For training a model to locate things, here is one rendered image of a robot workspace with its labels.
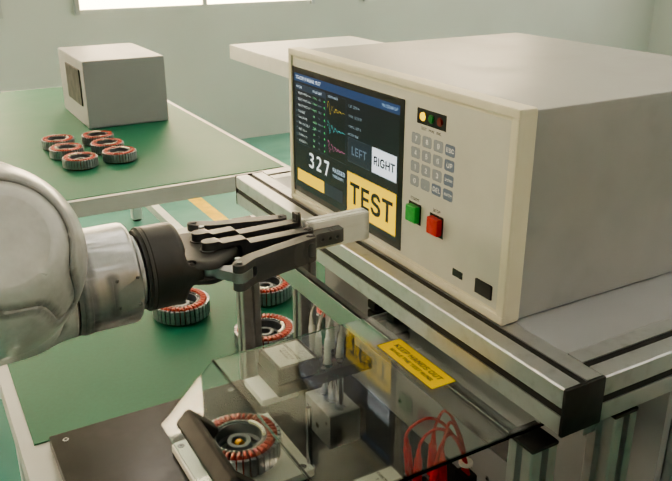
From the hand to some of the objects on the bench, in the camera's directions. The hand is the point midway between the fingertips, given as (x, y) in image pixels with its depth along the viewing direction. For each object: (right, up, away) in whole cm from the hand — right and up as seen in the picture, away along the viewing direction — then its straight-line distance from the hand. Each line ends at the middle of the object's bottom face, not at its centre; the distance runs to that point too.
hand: (336, 229), depth 77 cm
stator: (-31, -17, +76) cm, 84 cm away
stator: (-13, -21, +65) cm, 70 cm away
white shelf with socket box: (-2, 0, +121) cm, 121 cm away
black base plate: (-6, -38, +22) cm, 44 cm away
